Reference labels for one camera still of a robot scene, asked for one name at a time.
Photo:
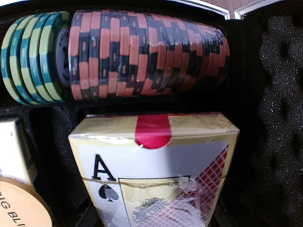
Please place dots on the red card deck box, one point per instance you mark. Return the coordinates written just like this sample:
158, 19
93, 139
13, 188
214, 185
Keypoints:
162, 170

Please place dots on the green chip stack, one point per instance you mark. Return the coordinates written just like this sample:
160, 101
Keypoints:
34, 59

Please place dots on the orange black chip stack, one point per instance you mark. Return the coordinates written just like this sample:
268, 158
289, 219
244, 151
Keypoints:
125, 54

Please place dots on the aluminium poker case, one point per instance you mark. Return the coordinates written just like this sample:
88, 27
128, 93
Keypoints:
262, 95

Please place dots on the blue card deck box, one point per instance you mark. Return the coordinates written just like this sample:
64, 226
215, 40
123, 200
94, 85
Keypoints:
16, 160

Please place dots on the yellow big blind button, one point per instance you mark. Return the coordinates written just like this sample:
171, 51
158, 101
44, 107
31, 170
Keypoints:
21, 206

